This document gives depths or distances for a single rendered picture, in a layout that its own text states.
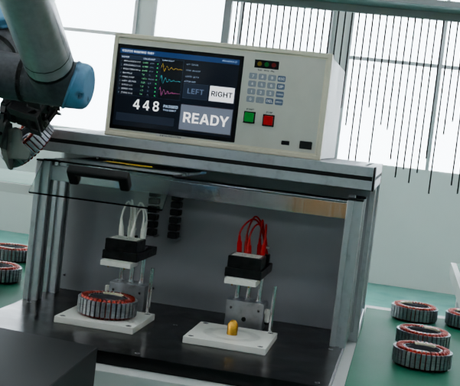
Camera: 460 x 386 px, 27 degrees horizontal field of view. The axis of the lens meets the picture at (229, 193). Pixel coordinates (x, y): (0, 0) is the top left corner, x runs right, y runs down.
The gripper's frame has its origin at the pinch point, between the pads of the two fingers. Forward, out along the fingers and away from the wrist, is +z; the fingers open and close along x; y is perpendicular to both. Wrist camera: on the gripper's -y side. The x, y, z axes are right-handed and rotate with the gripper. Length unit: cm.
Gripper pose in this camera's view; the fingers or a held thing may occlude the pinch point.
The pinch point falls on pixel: (25, 142)
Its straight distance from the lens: 188.3
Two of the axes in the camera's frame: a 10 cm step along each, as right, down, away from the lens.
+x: 4.0, -7.3, 5.6
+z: 0.2, 6.1, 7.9
